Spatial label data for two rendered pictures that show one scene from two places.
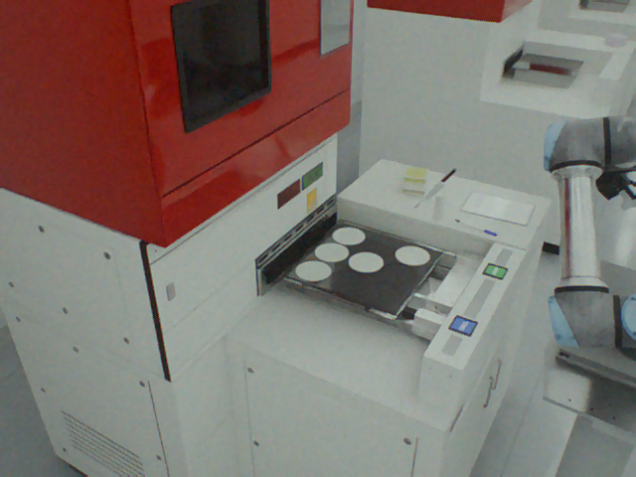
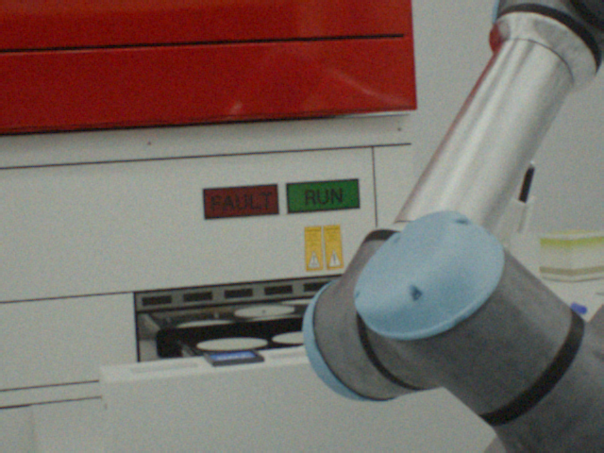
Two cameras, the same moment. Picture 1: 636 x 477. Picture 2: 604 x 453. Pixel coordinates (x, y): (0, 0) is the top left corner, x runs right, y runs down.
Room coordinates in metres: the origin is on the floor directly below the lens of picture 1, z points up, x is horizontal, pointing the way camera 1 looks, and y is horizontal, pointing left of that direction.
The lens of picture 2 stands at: (0.19, -1.36, 1.20)
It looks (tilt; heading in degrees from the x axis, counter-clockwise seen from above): 3 degrees down; 45
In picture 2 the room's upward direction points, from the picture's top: 3 degrees counter-clockwise
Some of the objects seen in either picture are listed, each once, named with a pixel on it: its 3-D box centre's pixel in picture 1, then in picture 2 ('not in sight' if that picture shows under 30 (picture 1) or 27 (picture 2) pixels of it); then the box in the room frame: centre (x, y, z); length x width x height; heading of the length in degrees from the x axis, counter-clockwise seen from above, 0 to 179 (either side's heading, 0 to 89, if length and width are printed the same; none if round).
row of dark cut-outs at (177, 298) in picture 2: (298, 228); (277, 290); (1.54, 0.05, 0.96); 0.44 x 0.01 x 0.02; 149
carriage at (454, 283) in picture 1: (450, 297); not in sight; (1.32, -0.38, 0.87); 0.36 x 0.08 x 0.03; 149
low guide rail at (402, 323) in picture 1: (362, 308); not in sight; (1.31, -0.13, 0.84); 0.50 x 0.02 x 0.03; 59
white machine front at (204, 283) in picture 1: (261, 237); (160, 259); (1.39, 0.15, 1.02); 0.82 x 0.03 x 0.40; 149
